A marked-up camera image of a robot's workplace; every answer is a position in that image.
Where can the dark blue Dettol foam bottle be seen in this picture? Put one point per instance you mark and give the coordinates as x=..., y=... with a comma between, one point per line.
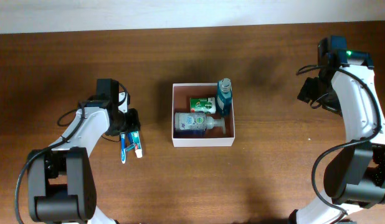
x=196, y=124

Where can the blue white toothbrush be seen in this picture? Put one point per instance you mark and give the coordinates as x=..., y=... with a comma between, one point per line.
x=123, y=148

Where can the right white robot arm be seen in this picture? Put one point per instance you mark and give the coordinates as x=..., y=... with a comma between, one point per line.
x=349, y=177

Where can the green white Dettol soap bar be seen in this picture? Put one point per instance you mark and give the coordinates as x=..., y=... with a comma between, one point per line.
x=205, y=105

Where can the teal toothpaste tube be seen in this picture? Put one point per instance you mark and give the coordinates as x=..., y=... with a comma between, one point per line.
x=135, y=143

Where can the white open cardboard box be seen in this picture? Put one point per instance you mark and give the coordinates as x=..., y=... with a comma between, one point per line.
x=182, y=92

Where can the teal Listerine mouthwash bottle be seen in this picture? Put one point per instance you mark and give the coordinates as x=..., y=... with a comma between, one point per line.
x=224, y=96

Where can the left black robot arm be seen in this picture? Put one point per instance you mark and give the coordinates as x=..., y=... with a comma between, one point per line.
x=61, y=187

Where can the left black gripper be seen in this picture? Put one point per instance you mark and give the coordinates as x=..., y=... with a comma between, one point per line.
x=134, y=124

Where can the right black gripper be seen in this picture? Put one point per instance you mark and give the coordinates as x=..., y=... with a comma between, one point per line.
x=309, y=90

